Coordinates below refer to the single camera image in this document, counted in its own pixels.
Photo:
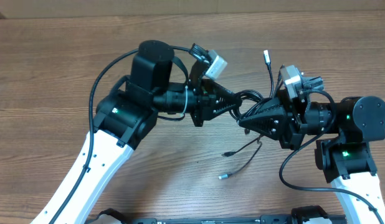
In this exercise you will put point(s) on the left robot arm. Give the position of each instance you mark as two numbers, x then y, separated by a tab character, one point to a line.
158	82

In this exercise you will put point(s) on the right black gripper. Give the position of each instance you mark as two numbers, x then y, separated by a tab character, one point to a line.
270	119

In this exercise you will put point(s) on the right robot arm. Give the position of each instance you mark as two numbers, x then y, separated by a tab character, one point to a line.
342	132

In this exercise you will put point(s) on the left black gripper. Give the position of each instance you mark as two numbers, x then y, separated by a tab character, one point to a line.
207	93

